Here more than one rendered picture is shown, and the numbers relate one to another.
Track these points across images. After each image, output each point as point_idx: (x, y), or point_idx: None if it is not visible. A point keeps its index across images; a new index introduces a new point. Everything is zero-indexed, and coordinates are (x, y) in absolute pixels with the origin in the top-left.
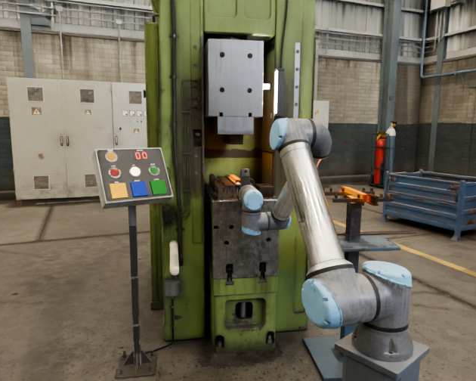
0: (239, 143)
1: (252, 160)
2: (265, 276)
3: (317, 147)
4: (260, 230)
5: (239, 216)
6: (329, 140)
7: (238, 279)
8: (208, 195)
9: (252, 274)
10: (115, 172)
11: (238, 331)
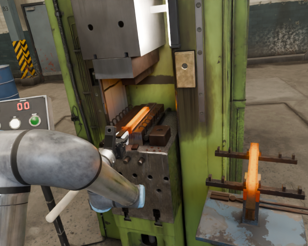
0: (131, 83)
1: None
2: (160, 221)
3: (42, 185)
4: (106, 207)
5: (126, 165)
6: (62, 175)
7: (135, 218)
8: None
9: (147, 217)
10: None
11: None
